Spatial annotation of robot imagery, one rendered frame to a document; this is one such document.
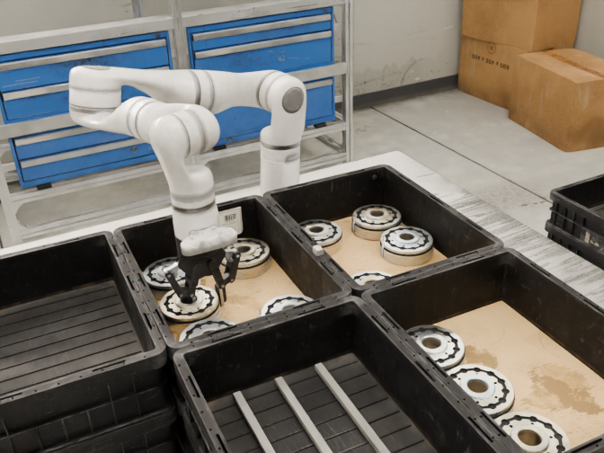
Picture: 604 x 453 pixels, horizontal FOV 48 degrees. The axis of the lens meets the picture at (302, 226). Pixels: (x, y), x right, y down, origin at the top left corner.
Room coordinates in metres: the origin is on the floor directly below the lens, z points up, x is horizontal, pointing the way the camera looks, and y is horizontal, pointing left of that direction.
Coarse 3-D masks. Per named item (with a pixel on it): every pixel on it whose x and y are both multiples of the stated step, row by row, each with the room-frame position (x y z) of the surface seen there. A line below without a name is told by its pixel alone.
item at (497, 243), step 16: (336, 176) 1.30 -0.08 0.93; (400, 176) 1.28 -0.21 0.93; (272, 192) 1.23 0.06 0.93; (448, 208) 1.14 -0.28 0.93; (496, 240) 1.01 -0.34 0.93; (464, 256) 0.96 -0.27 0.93; (336, 272) 0.93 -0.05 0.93; (416, 272) 0.92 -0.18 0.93; (352, 288) 0.89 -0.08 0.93; (368, 288) 0.88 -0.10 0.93
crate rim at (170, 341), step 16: (272, 208) 1.17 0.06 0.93; (144, 224) 1.12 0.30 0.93; (288, 224) 1.10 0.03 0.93; (304, 240) 1.04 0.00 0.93; (128, 256) 1.01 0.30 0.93; (320, 256) 0.98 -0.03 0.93; (144, 288) 0.91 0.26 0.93; (304, 304) 0.85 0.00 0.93; (320, 304) 0.85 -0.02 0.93; (160, 320) 0.84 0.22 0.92; (256, 320) 0.81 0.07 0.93; (208, 336) 0.78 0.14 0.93
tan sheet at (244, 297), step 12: (276, 264) 1.12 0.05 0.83; (264, 276) 1.08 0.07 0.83; (276, 276) 1.08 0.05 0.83; (288, 276) 1.08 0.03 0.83; (228, 288) 1.05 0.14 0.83; (240, 288) 1.05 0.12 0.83; (252, 288) 1.04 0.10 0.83; (264, 288) 1.04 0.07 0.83; (276, 288) 1.04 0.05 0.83; (288, 288) 1.04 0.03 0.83; (228, 300) 1.01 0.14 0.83; (240, 300) 1.01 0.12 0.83; (252, 300) 1.00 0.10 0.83; (264, 300) 1.00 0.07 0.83; (228, 312) 0.97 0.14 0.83; (240, 312) 0.97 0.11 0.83; (252, 312) 0.97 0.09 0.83
